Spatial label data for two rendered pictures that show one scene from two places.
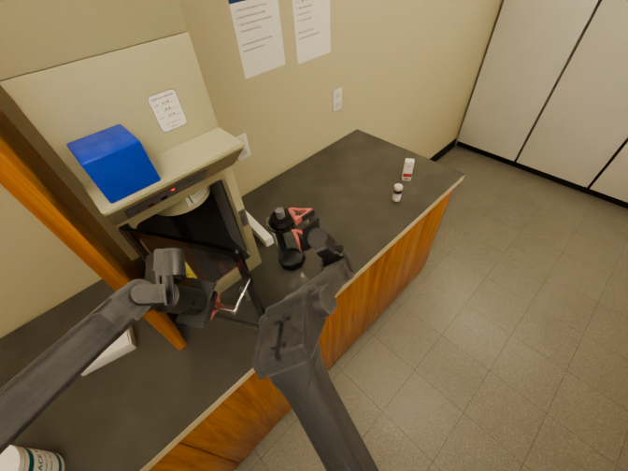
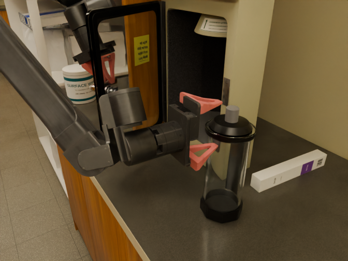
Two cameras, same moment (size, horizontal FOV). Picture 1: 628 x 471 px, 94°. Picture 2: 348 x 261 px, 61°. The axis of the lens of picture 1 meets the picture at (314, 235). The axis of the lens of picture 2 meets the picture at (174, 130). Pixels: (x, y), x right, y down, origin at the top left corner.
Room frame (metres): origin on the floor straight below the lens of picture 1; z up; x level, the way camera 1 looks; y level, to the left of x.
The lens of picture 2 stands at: (0.65, -0.46, 1.46)
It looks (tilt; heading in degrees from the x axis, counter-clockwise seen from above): 28 degrees down; 97
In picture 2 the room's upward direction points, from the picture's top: straight up
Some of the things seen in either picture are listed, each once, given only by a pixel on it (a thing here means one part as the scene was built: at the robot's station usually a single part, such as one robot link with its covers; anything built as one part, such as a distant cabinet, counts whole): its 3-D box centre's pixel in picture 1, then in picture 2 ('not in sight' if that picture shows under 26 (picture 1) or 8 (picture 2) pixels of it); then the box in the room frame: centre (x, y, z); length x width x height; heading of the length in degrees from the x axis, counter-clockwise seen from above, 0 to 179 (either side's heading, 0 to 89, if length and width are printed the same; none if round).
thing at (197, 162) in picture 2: (302, 234); (198, 144); (0.64, 0.04, 1.16); 0.09 x 0.07 x 0.07; 39
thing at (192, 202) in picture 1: (176, 188); (227, 20); (0.69, 0.39, 1.34); 0.18 x 0.18 x 0.05
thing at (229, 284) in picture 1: (207, 287); (133, 82); (0.45, 0.30, 1.19); 0.30 x 0.01 x 0.40; 70
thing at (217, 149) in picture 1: (178, 181); not in sight; (0.56, 0.30, 1.46); 0.32 x 0.11 x 0.10; 130
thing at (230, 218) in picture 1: (186, 223); (224, 72); (0.70, 0.42, 1.19); 0.26 x 0.24 x 0.35; 130
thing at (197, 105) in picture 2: (299, 219); (200, 112); (0.64, 0.04, 1.23); 0.09 x 0.07 x 0.07; 39
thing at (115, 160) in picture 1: (116, 163); not in sight; (0.50, 0.37, 1.55); 0.10 x 0.10 x 0.09; 40
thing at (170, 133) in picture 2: (316, 237); (168, 138); (0.59, -0.01, 1.19); 0.07 x 0.07 x 0.10; 39
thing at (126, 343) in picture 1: (106, 343); not in sight; (0.42, 0.70, 0.96); 0.16 x 0.12 x 0.04; 118
